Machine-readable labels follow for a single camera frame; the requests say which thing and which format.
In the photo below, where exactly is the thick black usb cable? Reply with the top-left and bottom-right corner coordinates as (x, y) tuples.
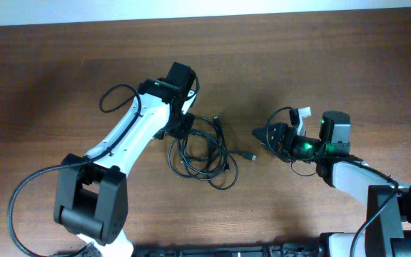
(191, 116), (258, 191)

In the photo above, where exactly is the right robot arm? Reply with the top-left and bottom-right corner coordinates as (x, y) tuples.
(252, 108), (411, 256)

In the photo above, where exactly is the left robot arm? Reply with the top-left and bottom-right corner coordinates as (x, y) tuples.
(54, 62), (197, 256)

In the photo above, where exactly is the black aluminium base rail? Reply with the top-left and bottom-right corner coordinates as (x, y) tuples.
(132, 241), (330, 257)

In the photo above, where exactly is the left camera cable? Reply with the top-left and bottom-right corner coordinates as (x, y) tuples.
(7, 73), (201, 257)

